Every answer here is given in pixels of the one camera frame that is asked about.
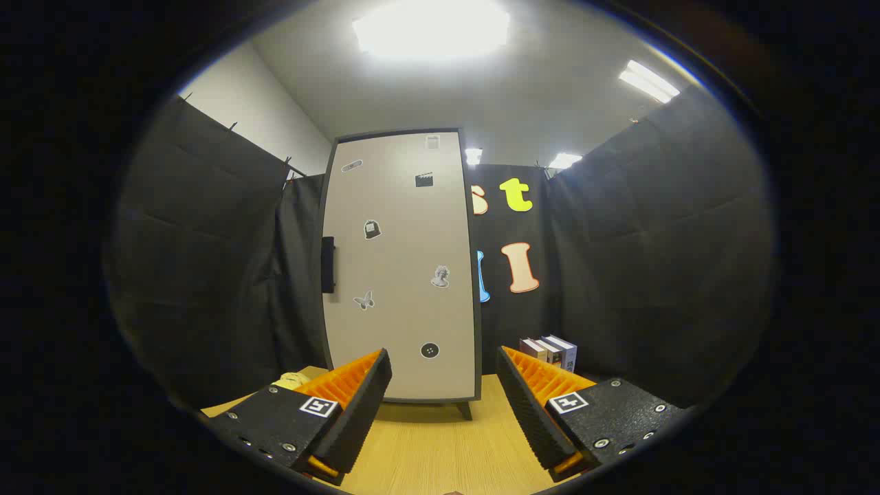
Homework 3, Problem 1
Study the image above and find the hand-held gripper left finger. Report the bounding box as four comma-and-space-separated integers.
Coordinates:
199, 347, 394, 487

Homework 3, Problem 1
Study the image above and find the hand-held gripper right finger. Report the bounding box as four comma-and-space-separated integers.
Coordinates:
496, 345, 689, 483

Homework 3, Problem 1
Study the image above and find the dark grey cabinet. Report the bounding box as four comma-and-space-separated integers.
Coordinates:
320, 127, 483, 421

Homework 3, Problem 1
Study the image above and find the grey blue book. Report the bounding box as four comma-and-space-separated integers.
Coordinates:
547, 335, 578, 373

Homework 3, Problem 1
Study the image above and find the black backdrop cloth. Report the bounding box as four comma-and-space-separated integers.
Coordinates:
103, 82, 778, 413

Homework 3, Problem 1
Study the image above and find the long ceiling light strip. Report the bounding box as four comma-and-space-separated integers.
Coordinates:
619, 60, 681, 105

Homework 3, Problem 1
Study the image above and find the large square ceiling light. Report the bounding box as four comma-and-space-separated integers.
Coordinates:
352, 0, 511, 60

